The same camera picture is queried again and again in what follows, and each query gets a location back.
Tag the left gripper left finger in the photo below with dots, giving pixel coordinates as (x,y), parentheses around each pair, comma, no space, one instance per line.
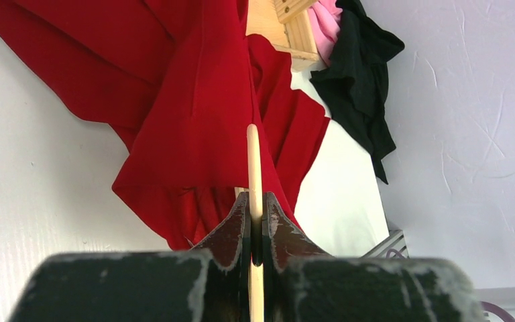
(208,282)

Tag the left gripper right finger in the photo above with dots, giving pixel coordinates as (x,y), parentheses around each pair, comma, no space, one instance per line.
(304,283)

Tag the wooden hanger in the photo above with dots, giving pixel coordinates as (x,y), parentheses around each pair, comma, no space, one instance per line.
(256,292)

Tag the red skirt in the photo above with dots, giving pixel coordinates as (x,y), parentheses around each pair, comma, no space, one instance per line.
(179,82)

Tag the black garment on right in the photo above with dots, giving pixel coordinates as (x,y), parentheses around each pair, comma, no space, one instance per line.
(355,84)

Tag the wooden clothes rack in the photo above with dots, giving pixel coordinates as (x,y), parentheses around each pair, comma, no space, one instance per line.
(286,25)

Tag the pink garment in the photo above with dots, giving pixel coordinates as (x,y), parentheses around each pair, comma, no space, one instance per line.
(325,19)

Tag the aluminium frame rail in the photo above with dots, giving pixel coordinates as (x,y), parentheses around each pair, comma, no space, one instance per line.
(394,246)

